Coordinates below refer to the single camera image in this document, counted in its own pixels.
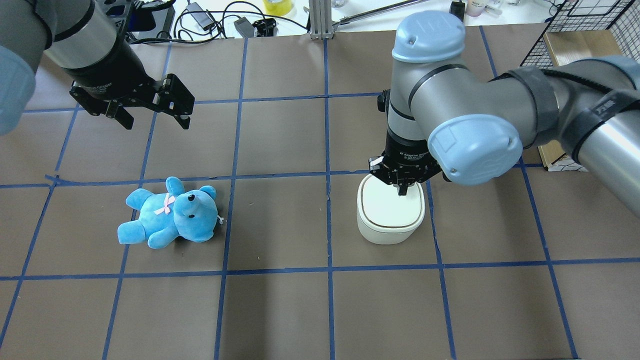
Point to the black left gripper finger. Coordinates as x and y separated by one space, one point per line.
176 100
117 112

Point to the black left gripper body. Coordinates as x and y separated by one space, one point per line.
109 70

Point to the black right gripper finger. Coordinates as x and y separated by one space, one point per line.
402 189

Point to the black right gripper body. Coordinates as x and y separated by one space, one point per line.
407 149

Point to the white trash can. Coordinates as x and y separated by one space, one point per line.
385 217

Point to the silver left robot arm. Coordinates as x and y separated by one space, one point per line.
90 41

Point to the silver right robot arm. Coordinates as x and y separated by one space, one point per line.
442 119

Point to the black power adapter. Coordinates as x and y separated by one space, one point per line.
200 15

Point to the blue teddy bear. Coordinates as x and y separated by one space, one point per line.
177 213

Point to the yellow tape roll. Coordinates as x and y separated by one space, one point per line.
278 7

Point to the white paper cup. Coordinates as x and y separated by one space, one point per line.
475 7

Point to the grid-pattern storage box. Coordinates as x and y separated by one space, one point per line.
590 106

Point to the aluminium frame post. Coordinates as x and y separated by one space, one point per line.
320 17

